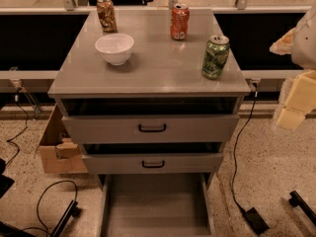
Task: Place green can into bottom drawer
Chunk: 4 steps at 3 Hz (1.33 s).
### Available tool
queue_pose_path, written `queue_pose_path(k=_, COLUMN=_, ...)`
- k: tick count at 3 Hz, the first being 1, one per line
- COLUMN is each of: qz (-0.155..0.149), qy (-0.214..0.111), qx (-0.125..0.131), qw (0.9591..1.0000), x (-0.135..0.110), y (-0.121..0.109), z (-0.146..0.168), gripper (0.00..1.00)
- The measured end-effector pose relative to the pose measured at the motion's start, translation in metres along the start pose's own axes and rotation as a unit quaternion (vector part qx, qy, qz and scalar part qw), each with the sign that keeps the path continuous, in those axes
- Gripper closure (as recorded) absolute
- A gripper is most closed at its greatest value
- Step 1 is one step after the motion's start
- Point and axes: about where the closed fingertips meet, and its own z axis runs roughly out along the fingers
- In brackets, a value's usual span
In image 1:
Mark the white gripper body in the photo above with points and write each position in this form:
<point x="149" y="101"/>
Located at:
<point x="305" y="46"/>

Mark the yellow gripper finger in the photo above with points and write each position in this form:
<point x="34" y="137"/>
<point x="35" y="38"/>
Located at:
<point x="297" y="99"/>
<point x="283" y="45"/>

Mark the green soda can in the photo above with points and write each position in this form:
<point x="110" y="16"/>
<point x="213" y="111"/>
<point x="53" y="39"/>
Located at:
<point x="215" y="56"/>

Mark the orange soda can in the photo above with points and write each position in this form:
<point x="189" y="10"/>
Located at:
<point x="179" y="21"/>

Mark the grey drawer cabinet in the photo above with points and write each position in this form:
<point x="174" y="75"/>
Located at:
<point x="159" y="67"/>

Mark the bottom grey drawer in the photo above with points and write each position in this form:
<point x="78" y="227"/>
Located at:
<point x="155" y="205"/>

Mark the grey drawer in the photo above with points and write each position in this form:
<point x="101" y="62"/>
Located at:
<point x="152" y="158"/>
<point x="150" y="120"/>
<point x="155" y="205"/>

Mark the brown soda can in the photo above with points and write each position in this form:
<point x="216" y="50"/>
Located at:
<point x="106" y="14"/>

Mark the middle grey drawer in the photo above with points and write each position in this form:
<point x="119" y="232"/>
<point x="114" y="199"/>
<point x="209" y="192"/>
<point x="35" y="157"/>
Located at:
<point x="152" y="158"/>

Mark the top grey drawer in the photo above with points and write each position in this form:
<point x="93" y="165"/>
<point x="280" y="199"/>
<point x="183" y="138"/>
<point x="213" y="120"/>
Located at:
<point x="150" y="120"/>

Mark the black bar right floor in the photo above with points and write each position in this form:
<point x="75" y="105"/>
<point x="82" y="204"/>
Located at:
<point x="296" y="200"/>

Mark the black power adapter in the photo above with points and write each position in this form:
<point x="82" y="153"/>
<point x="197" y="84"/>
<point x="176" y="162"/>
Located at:
<point x="256" y="221"/>

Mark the white bowl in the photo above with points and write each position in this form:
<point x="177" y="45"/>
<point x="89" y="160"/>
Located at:
<point x="116" y="49"/>

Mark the cardboard box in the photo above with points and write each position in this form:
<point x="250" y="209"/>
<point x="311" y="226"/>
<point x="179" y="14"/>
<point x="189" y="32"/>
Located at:
<point x="58" y="154"/>

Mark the black chair base leg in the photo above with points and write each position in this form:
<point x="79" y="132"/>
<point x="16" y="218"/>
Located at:
<point x="72" y="210"/>

